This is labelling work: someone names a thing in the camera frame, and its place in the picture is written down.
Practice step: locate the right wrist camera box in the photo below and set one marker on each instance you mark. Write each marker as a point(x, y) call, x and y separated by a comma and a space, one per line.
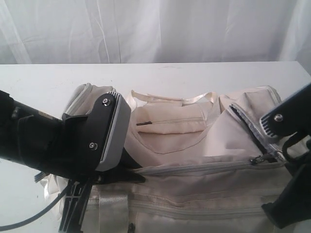
point(291, 116)

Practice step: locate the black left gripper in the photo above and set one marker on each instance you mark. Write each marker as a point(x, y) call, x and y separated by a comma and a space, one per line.
point(74, 151)

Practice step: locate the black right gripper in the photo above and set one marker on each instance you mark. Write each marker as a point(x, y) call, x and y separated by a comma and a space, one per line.
point(294, 203)

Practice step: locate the cream fabric duffel bag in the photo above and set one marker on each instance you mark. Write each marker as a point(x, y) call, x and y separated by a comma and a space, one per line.
point(207, 166)

